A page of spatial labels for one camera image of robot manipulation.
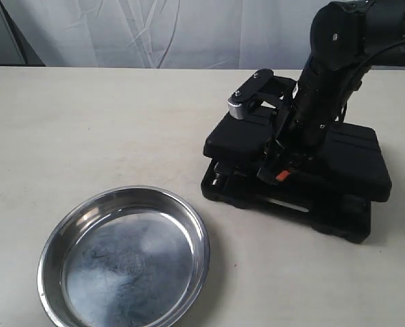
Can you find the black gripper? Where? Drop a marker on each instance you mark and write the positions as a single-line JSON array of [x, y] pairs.
[[304, 118]]

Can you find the black plastic tool case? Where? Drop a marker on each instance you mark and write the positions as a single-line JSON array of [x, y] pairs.
[[332, 192]]

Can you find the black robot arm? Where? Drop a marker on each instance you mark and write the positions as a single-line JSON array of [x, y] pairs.
[[347, 38]]

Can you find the white backdrop curtain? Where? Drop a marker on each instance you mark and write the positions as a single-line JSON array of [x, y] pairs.
[[167, 34]]

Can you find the round stainless steel tray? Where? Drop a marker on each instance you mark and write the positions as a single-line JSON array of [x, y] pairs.
[[131, 256]]

